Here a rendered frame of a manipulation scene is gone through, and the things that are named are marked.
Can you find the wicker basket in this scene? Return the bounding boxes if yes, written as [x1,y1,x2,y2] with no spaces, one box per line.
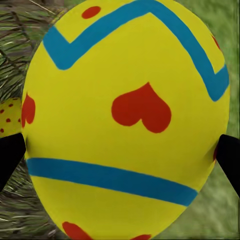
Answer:
[0,0,72,240]

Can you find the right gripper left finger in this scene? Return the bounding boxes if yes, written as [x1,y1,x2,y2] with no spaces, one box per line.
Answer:
[0,133,26,192]

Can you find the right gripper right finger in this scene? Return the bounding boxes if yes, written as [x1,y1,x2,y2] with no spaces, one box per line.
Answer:
[216,134,240,197]

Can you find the easter egg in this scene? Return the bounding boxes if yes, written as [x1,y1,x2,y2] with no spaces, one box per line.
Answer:
[20,0,231,240]
[0,97,23,139]

